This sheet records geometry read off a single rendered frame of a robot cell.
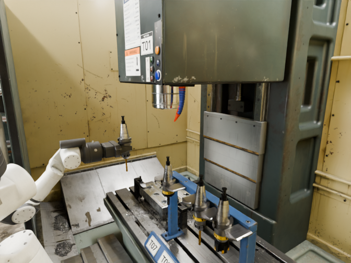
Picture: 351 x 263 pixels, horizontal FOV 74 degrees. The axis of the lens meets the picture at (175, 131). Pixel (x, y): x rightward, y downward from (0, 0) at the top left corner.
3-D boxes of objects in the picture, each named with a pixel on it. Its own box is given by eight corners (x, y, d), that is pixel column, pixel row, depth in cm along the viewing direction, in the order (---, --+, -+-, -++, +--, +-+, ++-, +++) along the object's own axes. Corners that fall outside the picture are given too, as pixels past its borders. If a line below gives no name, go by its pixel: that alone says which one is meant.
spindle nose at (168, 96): (190, 107, 115) (190, 82, 113) (164, 110, 105) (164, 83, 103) (170, 104, 127) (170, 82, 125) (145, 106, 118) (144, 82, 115)
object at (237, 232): (234, 243, 63) (234, 241, 63) (220, 232, 67) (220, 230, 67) (252, 235, 66) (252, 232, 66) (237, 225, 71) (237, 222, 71)
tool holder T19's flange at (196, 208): (213, 211, 79) (213, 204, 79) (198, 216, 76) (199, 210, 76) (201, 203, 85) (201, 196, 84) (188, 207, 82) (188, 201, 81)
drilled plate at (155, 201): (162, 216, 121) (162, 207, 120) (139, 193, 145) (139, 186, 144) (197, 204, 133) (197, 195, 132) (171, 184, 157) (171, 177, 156)
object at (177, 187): (171, 193, 90) (171, 191, 90) (164, 188, 94) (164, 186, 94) (186, 189, 94) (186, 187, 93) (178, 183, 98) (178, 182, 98)
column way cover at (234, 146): (253, 211, 132) (261, 122, 121) (201, 180, 172) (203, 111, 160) (259, 208, 135) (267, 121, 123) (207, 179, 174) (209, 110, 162)
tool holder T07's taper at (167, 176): (175, 180, 97) (175, 165, 96) (165, 182, 95) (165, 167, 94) (170, 176, 101) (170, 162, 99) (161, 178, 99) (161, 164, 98)
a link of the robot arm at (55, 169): (82, 156, 96) (60, 182, 94) (78, 148, 103) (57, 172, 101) (69, 148, 92) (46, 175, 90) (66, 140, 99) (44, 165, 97)
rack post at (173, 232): (166, 241, 108) (165, 182, 101) (161, 235, 113) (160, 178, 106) (184, 234, 113) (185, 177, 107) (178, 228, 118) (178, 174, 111)
